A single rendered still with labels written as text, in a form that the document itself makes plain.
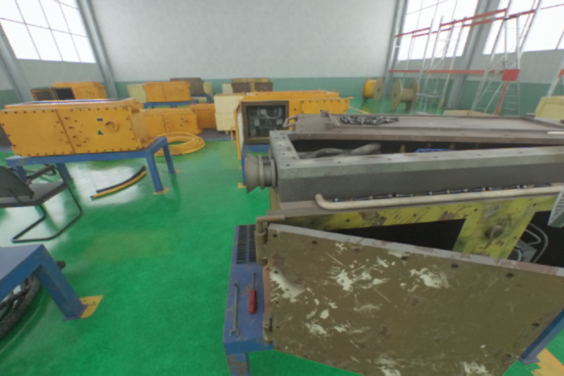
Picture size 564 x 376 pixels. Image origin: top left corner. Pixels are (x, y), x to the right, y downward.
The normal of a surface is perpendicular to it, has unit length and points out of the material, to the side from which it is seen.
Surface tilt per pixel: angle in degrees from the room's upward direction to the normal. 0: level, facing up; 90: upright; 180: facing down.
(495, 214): 90
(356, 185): 90
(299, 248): 90
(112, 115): 90
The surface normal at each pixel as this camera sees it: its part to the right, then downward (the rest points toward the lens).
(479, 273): -0.26, 0.45
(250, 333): -0.01, -0.89
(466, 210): 0.11, 0.46
